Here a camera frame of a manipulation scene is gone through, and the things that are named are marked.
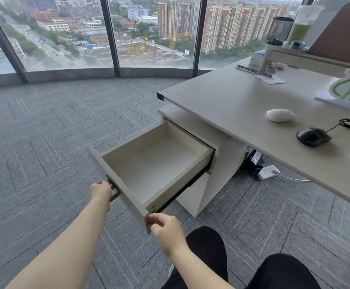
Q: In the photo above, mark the black trousers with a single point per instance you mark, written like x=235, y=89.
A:
x=208, y=252

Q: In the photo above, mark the person's right forearm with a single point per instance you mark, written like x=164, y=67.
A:
x=196, y=272

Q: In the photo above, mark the person's right thumb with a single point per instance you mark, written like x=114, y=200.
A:
x=158, y=218

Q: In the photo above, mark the white paper stack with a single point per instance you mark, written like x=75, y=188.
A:
x=324, y=97

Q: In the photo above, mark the blue and white box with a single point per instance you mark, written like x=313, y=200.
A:
x=258, y=58

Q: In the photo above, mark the white computer mouse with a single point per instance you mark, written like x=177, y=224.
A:
x=280, y=115

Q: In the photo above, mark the person's left forearm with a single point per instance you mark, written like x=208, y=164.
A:
x=63, y=246

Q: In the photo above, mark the brown desk partition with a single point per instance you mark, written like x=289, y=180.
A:
x=340, y=33

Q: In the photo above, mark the black bag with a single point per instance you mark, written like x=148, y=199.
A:
x=255, y=162

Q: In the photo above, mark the dark window mullion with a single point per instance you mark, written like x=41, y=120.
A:
x=4, y=45
x=199, y=33
x=110, y=33

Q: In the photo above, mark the beige drawer cabinet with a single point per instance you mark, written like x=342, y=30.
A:
x=220, y=174

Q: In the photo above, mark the person's left fingers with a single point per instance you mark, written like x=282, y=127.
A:
x=110, y=184

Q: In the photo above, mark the black mesh pen holder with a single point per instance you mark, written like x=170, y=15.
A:
x=279, y=30

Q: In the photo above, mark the person's left hand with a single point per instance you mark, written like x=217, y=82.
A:
x=99, y=192

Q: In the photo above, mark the grey window sill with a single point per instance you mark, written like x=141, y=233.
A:
x=81, y=74

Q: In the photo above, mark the blue and white leaflet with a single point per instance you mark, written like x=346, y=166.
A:
x=273, y=79

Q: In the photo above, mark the beige drawer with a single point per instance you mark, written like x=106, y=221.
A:
x=151, y=165

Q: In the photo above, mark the small blue object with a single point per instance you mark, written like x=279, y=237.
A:
x=298, y=45

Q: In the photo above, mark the white power strip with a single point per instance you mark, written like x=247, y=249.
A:
x=267, y=172

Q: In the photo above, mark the person's right hand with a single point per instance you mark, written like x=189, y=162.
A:
x=169, y=233

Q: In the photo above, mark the white desk shelf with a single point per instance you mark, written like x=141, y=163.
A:
x=310, y=61

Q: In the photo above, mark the black computer mouse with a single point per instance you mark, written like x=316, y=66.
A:
x=313, y=137

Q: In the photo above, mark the dark long ruler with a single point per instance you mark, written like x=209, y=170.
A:
x=250, y=69

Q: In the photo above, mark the plastic cup with green drink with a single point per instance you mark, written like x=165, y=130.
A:
x=303, y=25

